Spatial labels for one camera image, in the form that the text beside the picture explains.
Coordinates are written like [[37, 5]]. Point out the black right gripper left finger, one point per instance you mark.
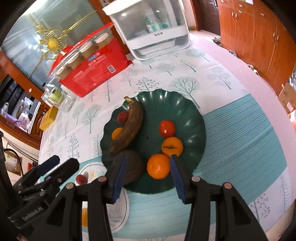
[[62, 220]]

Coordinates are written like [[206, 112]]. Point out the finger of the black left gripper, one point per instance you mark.
[[32, 176], [54, 180]]

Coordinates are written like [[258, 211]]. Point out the red lychee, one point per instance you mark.
[[122, 117], [81, 179]]

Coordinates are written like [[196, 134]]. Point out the large yellow orange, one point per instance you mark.
[[84, 220]]

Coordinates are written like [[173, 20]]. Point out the small orange kumquat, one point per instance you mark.
[[116, 132]]

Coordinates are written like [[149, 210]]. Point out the dark brown avocado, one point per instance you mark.
[[135, 165]]

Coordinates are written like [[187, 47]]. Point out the brown overripe banana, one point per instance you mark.
[[130, 129]]

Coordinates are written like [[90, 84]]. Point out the orange mandarin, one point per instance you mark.
[[158, 166]]

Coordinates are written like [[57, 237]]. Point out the small orange tangerine with stem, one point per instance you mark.
[[172, 146]]

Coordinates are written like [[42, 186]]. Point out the red tomato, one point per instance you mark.
[[167, 129]]

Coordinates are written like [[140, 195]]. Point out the yellow cardboard box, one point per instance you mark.
[[48, 118]]

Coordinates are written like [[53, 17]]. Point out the clear glass jar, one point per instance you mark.
[[67, 102]]

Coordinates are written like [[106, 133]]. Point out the tree patterned tablecloth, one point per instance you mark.
[[250, 141]]

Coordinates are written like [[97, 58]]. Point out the green label plastic bottle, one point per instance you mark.
[[52, 95]]

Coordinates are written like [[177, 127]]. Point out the red packaged jar box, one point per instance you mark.
[[89, 63]]

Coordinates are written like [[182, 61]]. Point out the gold hanging ornament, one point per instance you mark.
[[53, 41]]

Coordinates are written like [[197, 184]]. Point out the white countertop sterilizer appliance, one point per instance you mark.
[[150, 28]]

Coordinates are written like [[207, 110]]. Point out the brown wooden cabinets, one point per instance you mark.
[[259, 38]]

